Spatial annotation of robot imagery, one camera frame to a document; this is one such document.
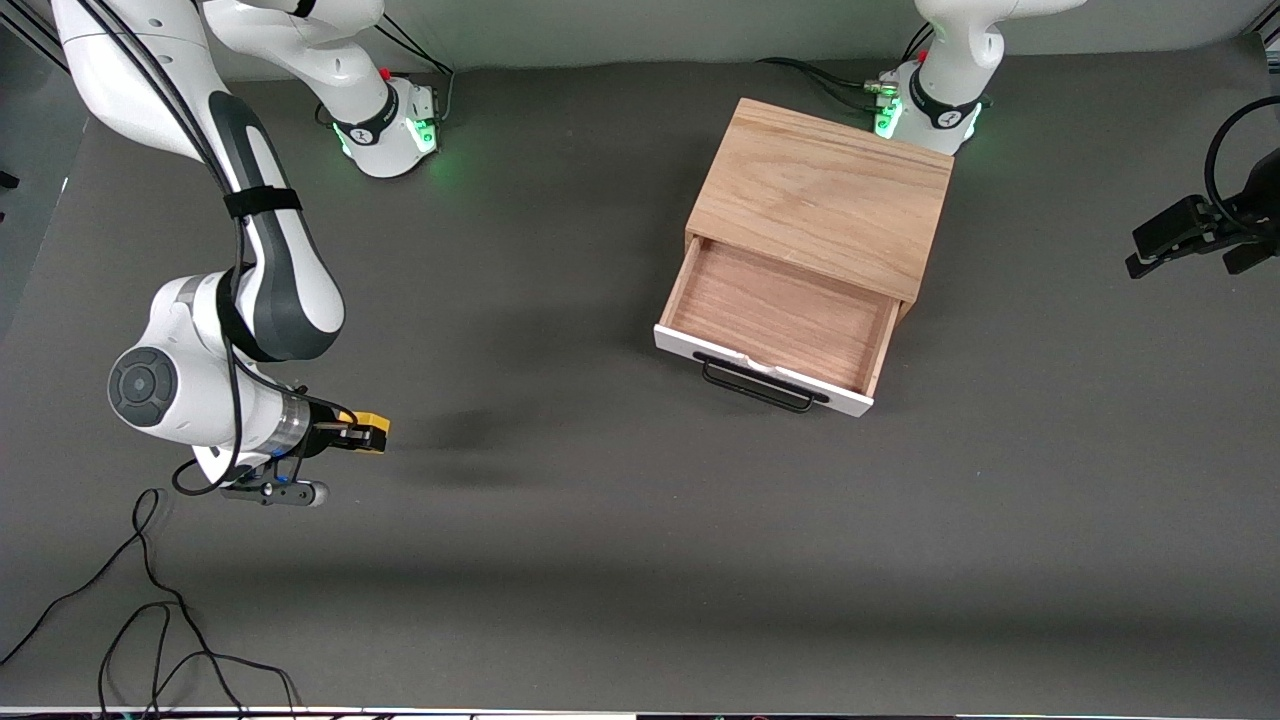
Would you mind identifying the white-fronted drawer with black handle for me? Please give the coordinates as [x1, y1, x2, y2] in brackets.
[654, 237, 902, 419]

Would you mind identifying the light wooden drawer cabinet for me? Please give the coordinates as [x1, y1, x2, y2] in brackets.
[684, 97, 956, 323]

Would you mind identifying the dark grey table cloth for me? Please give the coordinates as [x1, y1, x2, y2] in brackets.
[0, 35, 1280, 717]

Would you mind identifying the black left arm wrist cable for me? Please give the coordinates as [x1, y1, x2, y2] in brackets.
[1204, 95, 1280, 223]

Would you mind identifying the black arm wrist cable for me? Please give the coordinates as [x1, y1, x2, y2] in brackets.
[1204, 95, 1280, 223]
[75, 0, 359, 498]

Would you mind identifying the black right arm wrist cable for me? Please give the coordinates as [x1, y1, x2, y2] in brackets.
[75, 0, 359, 498]

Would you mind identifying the thin black loose cable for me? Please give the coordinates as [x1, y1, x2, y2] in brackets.
[0, 488, 301, 717]

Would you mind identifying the black right arm base cable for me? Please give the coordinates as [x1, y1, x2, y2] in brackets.
[372, 14, 457, 127]

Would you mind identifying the black arm base cable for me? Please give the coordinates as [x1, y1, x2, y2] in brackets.
[755, 20, 936, 116]
[372, 14, 457, 127]

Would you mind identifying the black left arm base cable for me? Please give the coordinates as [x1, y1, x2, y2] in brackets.
[755, 20, 936, 116]

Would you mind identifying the grey metal frame rail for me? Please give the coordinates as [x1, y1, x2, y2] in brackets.
[0, 15, 73, 76]

